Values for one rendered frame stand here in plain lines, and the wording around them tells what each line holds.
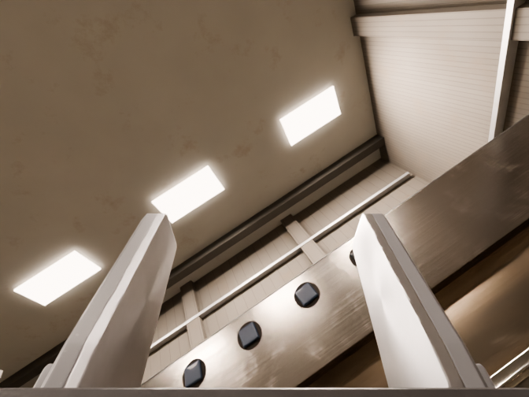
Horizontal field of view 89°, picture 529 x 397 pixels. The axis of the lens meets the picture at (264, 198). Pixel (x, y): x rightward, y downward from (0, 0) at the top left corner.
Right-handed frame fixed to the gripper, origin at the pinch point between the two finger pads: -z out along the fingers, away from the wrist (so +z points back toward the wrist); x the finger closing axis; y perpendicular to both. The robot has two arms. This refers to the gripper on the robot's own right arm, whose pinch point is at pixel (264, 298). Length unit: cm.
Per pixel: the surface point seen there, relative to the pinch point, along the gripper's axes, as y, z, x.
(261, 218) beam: 401, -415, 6
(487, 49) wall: 62, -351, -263
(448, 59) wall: 83, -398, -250
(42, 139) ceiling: 175, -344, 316
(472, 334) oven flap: 41, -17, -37
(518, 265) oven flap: 37, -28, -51
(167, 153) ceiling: 229, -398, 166
